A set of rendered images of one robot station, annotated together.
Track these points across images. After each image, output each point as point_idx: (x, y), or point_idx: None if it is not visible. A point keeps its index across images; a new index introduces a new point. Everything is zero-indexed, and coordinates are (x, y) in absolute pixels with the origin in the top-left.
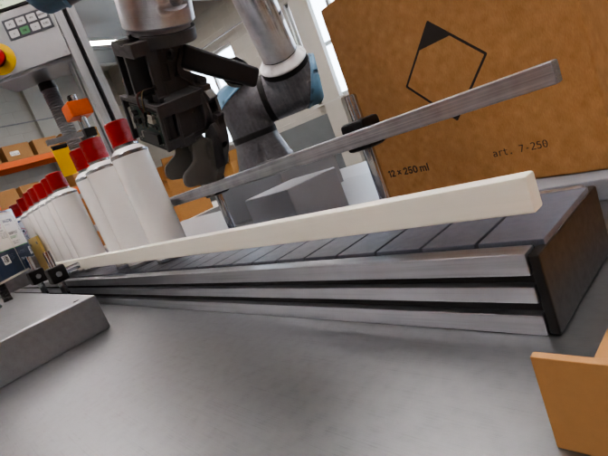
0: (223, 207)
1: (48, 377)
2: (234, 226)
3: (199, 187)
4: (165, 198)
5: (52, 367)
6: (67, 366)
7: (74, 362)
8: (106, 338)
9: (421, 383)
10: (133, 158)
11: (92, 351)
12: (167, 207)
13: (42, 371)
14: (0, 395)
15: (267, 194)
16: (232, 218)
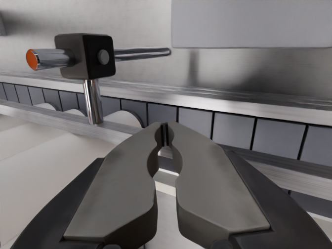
0: (124, 58)
1: (177, 234)
2: (145, 51)
3: (163, 156)
4: (89, 155)
5: (160, 223)
6: (177, 226)
7: (177, 222)
8: (164, 196)
9: None
10: (14, 231)
11: (176, 212)
12: (101, 151)
13: (157, 225)
14: (158, 243)
15: (248, 46)
16: (137, 50)
